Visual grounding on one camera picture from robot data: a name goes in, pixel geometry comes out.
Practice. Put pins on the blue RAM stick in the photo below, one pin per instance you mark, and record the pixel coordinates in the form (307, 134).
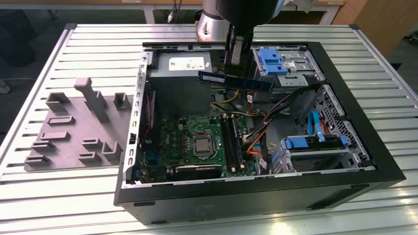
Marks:
(213, 77)

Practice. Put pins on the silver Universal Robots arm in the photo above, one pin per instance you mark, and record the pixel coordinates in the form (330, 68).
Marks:
(209, 27)

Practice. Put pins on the black RAM slot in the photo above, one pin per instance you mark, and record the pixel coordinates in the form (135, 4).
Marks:
(227, 137)

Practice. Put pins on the dark installed RAM stick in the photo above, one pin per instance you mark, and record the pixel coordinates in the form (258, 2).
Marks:
(237, 142)

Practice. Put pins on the blue drive bay latch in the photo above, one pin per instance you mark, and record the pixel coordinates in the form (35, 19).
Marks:
(273, 61)

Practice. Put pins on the metal drive cage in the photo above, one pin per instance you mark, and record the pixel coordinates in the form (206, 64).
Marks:
(294, 80)

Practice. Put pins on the grey power supply unit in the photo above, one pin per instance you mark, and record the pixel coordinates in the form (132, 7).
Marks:
(179, 98)

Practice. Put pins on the white framed desk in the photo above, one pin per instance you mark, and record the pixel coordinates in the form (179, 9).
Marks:
(331, 14)

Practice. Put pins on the CPU socket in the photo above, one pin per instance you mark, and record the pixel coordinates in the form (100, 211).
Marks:
(203, 135)

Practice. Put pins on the hard disk in blue carrier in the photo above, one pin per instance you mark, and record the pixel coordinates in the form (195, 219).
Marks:
(298, 143)

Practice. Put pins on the silver CPU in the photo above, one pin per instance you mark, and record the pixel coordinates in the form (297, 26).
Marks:
(203, 145)

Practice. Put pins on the brown wooden cabinet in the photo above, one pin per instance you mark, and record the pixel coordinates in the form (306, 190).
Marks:
(375, 19)

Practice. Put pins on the green motherboard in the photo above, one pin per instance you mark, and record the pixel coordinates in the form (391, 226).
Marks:
(176, 151)

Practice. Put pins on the metal disk bay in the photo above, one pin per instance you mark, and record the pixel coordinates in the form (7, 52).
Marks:
(319, 151)

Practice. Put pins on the black graphics card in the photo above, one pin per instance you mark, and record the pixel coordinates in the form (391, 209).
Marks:
(195, 172)

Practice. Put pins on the grey parts rack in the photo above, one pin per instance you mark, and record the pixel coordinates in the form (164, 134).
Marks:
(82, 132)

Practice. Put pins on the black PC case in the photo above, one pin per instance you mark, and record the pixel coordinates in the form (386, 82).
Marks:
(229, 203)

